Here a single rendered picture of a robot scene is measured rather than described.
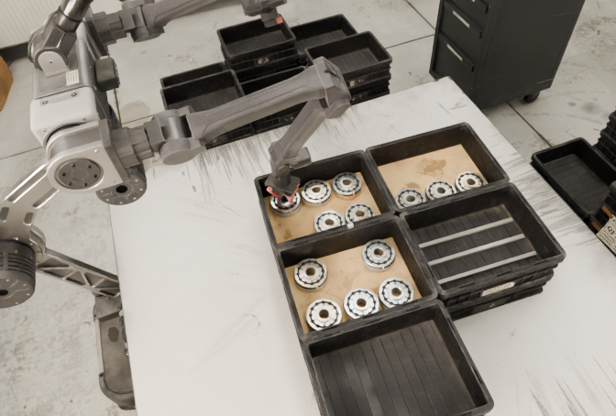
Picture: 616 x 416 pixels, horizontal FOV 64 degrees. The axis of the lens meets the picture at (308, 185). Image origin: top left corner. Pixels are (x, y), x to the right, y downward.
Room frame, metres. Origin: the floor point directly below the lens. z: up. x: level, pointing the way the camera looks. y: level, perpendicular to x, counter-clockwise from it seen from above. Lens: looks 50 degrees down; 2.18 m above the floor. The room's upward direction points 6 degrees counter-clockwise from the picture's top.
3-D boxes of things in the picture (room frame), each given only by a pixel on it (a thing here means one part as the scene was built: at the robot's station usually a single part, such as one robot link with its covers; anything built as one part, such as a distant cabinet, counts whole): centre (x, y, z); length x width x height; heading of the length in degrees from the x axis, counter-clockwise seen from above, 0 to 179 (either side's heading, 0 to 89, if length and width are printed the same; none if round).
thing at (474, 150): (1.07, -0.43, 0.87); 0.40 x 0.30 x 0.11; 102
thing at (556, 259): (0.78, -0.49, 0.92); 0.40 x 0.30 x 0.02; 102
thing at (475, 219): (0.78, -0.49, 0.87); 0.40 x 0.30 x 0.11; 102
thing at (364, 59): (2.20, -0.29, 0.37); 0.40 x 0.30 x 0.45; 106
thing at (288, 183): (1.04, 0.08, 0.98); 0.10 x 0.07 x 0.07; 61
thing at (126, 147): (0.77, 0.37, 1.45); 0.09 x 0.08 x 0.12; 16
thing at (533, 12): (2.41, -1.21, 0.45); 0.60 x 0.45 x 0.90; 106
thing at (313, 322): (0.61, -0.01, 0.86); 0.10 x 0.10 x 0.01
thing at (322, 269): (0.75, 0.02, 0.86); 0.10 x 0.10 x 0.01
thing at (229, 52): (2.48, 0.21, 0.37); 0.40 x 0.30 x 0.45; 106
